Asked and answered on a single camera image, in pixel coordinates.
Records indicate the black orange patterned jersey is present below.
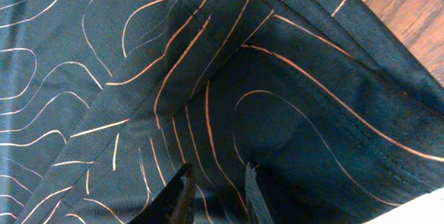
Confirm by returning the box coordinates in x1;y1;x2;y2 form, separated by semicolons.
1;0;443;223

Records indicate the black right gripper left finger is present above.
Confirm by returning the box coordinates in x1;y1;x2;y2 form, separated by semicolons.
129;163;196;224

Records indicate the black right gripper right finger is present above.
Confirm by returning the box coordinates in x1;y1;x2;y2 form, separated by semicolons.
244;162;274;224

